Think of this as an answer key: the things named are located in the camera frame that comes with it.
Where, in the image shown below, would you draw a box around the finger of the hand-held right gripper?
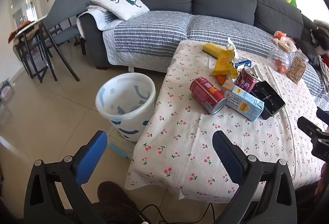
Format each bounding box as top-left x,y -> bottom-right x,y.
316,106 -> 329,123
297,117 -> 327,141

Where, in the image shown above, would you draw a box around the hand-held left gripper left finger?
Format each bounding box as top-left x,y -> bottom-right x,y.
24,131 -> 108,224

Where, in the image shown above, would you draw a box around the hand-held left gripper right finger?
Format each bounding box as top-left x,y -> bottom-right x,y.
212,130 -> 305,224

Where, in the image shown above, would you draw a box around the white patterned trash bin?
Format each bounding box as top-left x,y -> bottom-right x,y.
96,73 -> 156,142

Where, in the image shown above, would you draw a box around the black box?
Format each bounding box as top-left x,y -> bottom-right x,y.
250,81 -> 286,120

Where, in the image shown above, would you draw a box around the light blue drink carton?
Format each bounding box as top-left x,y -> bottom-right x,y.
224,85 -> 265,122

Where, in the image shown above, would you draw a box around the small beige box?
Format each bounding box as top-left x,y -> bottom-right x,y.
221,80 -> 235,92

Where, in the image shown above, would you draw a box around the dark red drink can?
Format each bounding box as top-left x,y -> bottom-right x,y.
236,67 -> 258,93

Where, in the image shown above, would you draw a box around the blue and white box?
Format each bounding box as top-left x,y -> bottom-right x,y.
233,58 -> 252,69

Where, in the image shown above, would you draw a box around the yellow foil snack wrapper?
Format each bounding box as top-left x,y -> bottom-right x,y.
212,38 -> 239,78

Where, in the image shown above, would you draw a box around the yellow sponge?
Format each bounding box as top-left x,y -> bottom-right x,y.
202,43 -> 224,56

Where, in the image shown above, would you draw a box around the cherry print tablecloth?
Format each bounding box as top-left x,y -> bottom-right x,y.
125,39 -> 327,205

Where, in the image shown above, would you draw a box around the clear snack container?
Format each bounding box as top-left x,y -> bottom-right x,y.
286,49 -> 309,85

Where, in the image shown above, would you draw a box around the glass jar with wooden lid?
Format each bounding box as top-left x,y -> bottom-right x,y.
267,42 -> 296,75

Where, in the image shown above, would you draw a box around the dark clothes pile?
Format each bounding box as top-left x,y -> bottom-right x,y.
310,20 -> 329,60

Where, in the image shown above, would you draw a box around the orange snack bag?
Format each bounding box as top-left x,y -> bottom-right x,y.
273,31 -> 296,46

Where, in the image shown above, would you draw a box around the white quilted armrest cover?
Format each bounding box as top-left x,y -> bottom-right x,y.
77,6 -> 124,37

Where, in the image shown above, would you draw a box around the grey striped quilt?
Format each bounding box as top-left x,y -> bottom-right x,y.
101,10 -> 324,97

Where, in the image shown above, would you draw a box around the black-legged side table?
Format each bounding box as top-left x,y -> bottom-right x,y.
8,15 -> 49,78

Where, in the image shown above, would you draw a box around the white deer print pillow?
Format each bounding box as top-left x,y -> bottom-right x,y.
89,0 -> 150,21

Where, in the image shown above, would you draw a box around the black cable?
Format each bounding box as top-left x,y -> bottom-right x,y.
139,203 -> 214,224

